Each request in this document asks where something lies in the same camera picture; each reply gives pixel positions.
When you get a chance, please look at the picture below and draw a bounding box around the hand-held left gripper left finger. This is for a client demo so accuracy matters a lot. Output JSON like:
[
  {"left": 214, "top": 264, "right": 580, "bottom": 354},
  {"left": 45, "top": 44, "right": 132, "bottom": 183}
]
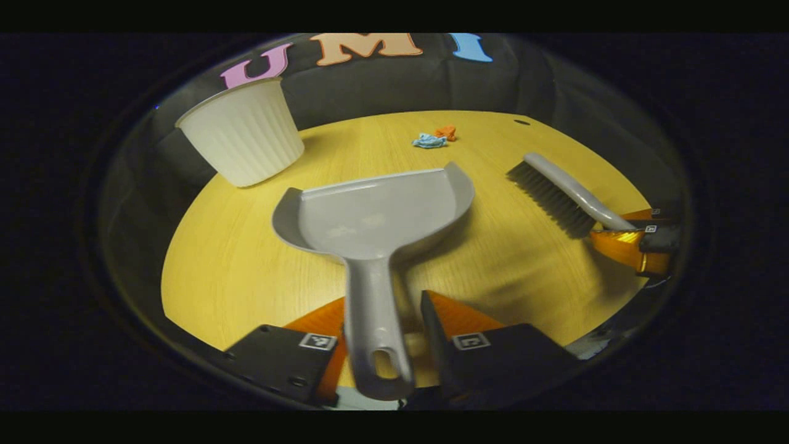
[{"left": 225, "top": 297, "right": 346, "bottom": 408}]

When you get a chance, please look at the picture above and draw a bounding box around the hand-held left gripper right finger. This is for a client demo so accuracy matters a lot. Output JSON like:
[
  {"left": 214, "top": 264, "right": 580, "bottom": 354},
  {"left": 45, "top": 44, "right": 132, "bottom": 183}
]
[{"left": 421, "top": 290, "right": 580, "bottom": 401}]

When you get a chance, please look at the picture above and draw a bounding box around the small grey broom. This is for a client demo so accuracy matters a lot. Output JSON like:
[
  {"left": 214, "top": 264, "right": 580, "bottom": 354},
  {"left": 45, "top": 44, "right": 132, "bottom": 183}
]
[{"left": 507, "top": 152, "right": 637, "bottom": 240}]

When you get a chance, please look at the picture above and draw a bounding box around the grey plastic dustpan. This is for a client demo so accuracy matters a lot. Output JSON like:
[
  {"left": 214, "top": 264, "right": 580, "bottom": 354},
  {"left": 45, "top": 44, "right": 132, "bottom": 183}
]
[{"left": 271, "top": 162, "right": 476, "bottom": 401}]

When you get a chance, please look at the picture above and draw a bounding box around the white ribbed garbage bin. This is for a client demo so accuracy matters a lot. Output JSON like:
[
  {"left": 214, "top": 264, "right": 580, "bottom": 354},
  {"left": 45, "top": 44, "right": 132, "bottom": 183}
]
[{"left": 175, "top": 77, "right": 305, "bottom": 188}]

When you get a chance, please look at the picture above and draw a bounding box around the wooden desktop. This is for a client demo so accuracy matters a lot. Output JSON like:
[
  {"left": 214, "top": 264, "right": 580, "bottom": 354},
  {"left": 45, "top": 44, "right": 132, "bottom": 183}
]
[{"left": 160, "top": 110, "right": 654, "bottom": 389}]

